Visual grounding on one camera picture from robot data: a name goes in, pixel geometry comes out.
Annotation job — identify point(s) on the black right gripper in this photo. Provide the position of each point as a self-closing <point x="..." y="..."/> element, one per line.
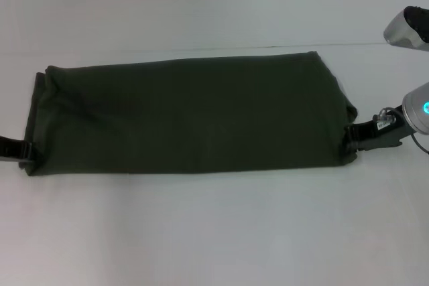
<point x="385" y="135"/>

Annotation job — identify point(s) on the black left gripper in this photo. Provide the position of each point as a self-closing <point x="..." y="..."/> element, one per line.
<point x="10" y="148"/>

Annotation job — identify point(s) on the dark green FREE t-shirt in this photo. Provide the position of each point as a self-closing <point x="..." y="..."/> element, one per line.
<point x="184" y="115"/>

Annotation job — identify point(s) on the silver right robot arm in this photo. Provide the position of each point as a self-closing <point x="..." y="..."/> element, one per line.
<point x="417" y="108"/>

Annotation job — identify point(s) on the white numbered label sticker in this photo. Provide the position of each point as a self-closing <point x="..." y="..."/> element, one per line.
<point x="383" y="125"/>

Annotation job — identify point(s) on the silver metal connector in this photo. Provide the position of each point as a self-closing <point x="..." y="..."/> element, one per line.
<point x="385" y="119"/>

